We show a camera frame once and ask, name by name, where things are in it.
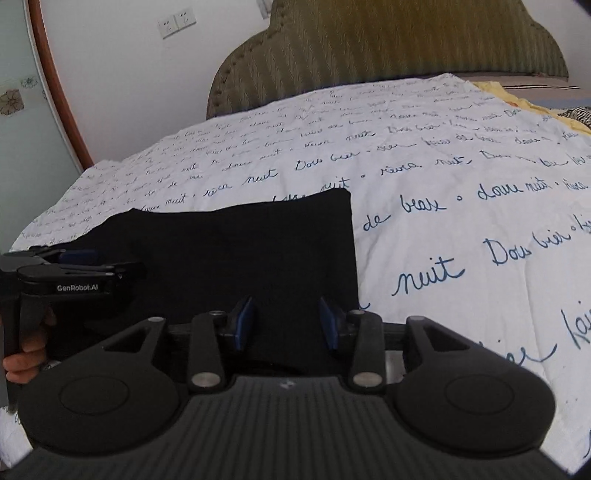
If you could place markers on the white wall socket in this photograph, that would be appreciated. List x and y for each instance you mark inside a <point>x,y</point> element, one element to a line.
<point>167,26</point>
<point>186,18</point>

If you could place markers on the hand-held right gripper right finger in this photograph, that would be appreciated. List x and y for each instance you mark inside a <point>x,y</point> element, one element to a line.
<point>330,327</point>

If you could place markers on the olive padded headboard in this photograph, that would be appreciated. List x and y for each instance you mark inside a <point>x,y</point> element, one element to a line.
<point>369,41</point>

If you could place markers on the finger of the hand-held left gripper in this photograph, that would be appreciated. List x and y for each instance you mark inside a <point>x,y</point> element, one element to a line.
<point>131,270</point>
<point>78,258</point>

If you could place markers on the frosted glass door with flowers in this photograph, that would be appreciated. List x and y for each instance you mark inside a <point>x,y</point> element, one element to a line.
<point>27,161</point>

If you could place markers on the yellow blanket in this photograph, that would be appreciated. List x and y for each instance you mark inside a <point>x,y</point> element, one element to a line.
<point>517,99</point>

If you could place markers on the zebra striped cloth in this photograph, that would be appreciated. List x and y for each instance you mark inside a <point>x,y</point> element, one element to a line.
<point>577,115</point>

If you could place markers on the black pants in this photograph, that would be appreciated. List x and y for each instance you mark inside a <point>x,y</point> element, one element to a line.
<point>231,244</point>

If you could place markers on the white script-printed bed sheet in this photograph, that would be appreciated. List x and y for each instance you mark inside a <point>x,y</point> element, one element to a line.
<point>461,230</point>

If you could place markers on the person's left hand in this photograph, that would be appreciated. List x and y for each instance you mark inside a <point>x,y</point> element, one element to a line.
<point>27,369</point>

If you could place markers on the striped mattress edge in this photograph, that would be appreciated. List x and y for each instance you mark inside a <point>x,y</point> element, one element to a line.
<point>540,83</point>

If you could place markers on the brown wooden door frame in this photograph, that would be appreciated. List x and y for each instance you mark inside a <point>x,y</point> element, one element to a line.
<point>60,101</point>

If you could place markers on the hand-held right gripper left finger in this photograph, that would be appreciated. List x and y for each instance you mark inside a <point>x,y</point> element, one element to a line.
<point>242,323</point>

